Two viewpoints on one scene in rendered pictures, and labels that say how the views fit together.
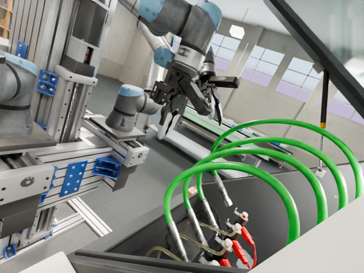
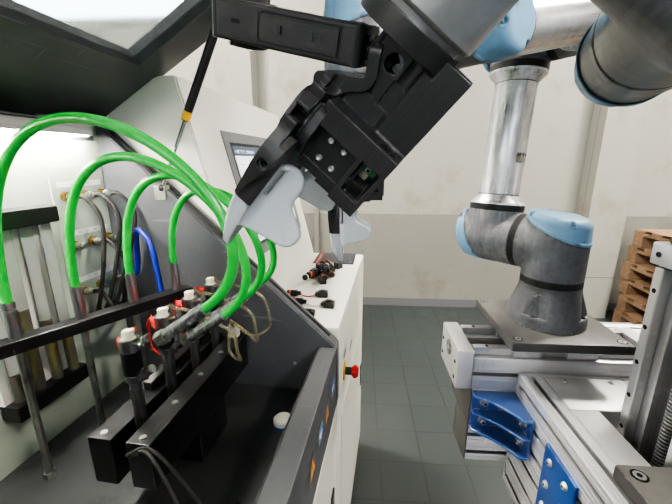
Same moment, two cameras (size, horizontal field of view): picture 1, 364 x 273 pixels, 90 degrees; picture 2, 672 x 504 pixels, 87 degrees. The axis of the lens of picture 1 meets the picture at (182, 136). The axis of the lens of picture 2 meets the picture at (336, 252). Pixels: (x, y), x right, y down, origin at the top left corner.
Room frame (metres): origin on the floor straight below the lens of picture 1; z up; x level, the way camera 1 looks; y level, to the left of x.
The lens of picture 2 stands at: (1.02, -0.12, 1.37)
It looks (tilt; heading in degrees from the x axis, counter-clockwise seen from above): 15 degrees down; 162
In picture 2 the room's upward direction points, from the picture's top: straight up
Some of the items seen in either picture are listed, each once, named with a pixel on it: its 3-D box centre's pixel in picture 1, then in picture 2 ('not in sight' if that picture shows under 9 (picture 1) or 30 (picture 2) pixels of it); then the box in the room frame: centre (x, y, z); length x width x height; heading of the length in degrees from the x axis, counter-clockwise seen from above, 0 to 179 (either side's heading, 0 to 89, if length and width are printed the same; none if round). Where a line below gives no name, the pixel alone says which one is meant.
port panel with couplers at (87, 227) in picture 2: not in sight; (94, 238); (0.15, -0.38, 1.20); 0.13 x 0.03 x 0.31; 152
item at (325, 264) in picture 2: not in sight; (323, 268); (-0.10, 0.21, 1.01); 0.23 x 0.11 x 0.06; 152
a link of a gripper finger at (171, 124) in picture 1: (164, 122); (350, 233); (0.54, 0.06, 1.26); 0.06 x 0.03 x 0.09; 62
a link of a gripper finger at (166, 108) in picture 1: (168, 110); not in sight; (0.49, 0.06, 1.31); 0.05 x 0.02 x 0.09; 152
